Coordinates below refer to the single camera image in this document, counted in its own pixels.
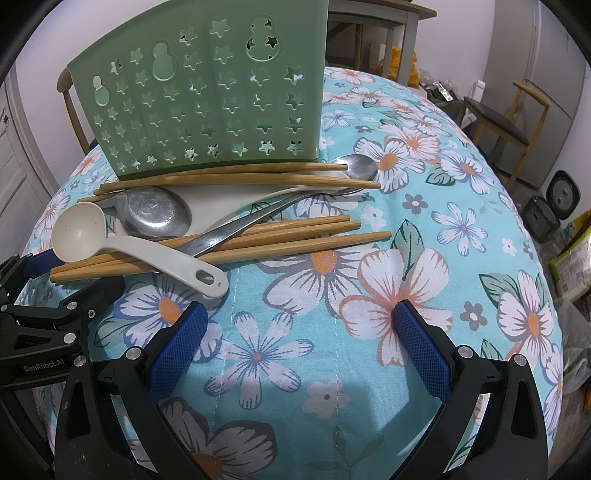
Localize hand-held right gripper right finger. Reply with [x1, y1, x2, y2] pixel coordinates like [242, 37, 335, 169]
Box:
[392, 300, 550, 480]

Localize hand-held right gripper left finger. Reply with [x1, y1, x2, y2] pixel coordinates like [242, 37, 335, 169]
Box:
[54, 302, 209, 480]

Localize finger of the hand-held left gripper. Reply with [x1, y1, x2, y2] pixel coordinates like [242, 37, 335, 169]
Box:
[59, 276, 125, 330]
[0, 253, 66, 305]

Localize white plastic spoon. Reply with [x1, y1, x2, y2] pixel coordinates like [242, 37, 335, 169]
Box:
[51, 203, 230, 298]

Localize large metal spoon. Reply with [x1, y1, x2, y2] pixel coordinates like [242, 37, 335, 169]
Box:
[116, 187, 194, 241]

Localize wooden chopsticks bundle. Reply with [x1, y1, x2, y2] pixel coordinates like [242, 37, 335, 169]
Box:
[49, 232, 392, 284]

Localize white scalloped rice paddle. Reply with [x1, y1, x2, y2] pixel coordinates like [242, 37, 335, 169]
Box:
[105, 171, 369, 235]

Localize small metal spoon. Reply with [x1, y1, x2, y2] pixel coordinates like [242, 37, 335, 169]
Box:
[178, 154, 379, 257]

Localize green utensil holder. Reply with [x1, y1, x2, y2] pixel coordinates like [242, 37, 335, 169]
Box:
[66, 0, 329, 182]

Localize white door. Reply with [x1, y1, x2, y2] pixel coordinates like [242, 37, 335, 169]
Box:
[0, 69, 61, 259]

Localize blue floral tablecloth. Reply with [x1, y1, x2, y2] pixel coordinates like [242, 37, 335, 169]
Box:
[21, 65, 566, 480]

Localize yellow green rice bag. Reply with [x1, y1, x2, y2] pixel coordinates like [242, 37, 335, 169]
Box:
[549, 222, 591, 301]

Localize black rice cooker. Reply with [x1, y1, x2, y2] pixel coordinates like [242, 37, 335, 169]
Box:
[522, 170, 583, 241]

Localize orange plastic bag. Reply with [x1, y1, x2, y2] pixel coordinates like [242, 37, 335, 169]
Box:
[387, 44, 421, 88]

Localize grey refrigerator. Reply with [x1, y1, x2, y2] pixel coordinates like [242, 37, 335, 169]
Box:
[512, 18, 591, 188]

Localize grey desk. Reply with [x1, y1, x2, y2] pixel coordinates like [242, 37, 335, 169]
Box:
[327, 0, 438, 86]

